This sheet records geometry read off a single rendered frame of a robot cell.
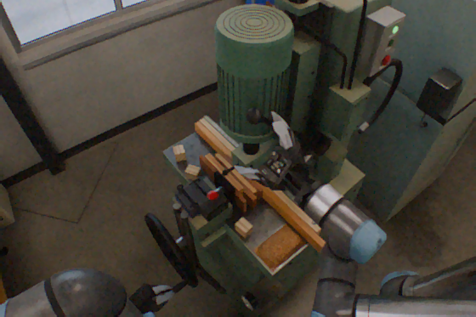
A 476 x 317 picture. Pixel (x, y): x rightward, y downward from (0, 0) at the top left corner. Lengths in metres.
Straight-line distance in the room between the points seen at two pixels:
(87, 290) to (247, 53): 0.55
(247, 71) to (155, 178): 1.71
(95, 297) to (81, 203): 1.76
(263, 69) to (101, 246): 1.70
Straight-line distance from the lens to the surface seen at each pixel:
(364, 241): 0.65
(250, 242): 1.11
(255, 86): 0.80
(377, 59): 0.97
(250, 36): 0.75
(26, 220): 2.55
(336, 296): 0.70
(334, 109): 0.99
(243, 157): 1.07
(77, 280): 0.71
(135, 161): 2.51
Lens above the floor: 1.91
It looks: 49 degrees down
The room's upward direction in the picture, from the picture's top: straight up
